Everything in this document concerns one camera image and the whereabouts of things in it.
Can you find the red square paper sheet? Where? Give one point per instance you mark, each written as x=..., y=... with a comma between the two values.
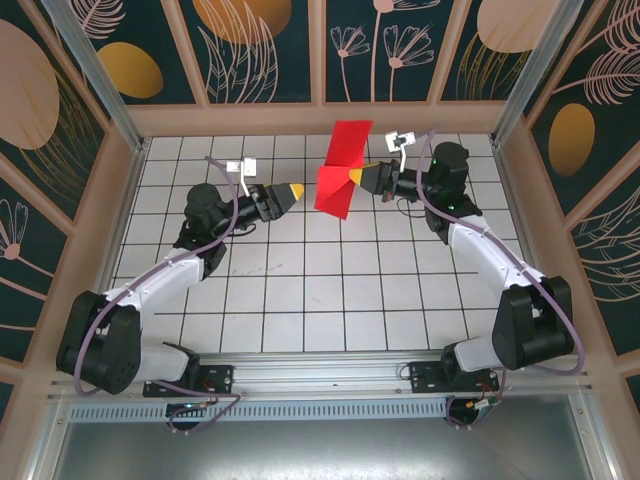
x=345, y=145

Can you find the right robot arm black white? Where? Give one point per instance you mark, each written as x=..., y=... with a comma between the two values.
x=485, y=250

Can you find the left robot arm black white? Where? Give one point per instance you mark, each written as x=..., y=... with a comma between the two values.
x=165, y=282

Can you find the grey metal sheet panel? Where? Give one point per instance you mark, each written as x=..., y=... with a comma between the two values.
x=320, y=450

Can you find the small green circuit board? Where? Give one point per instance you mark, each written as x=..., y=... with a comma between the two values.
x=482, y=406

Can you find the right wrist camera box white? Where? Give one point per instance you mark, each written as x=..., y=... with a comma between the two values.
x=402, y=139

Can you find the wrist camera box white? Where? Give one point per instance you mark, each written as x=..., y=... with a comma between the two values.
x=247, y=167
x=402, y=139

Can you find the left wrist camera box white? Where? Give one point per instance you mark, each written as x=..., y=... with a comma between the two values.
x=247, y=167

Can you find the right aluminium frame post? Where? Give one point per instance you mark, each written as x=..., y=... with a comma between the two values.
x=530, y=75

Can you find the aluminium frame post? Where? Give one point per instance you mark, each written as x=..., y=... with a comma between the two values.
x=530, y=75
x=106, y=85

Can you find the left aluminium frame post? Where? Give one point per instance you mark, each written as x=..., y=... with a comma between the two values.
x=106, y=85

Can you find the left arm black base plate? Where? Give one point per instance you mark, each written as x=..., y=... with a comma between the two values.
x=220, y=377

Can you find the aluminium mounting rail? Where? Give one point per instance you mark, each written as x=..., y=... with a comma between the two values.
x=320, y=372

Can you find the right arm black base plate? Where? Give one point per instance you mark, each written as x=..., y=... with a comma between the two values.
x=425, y=375

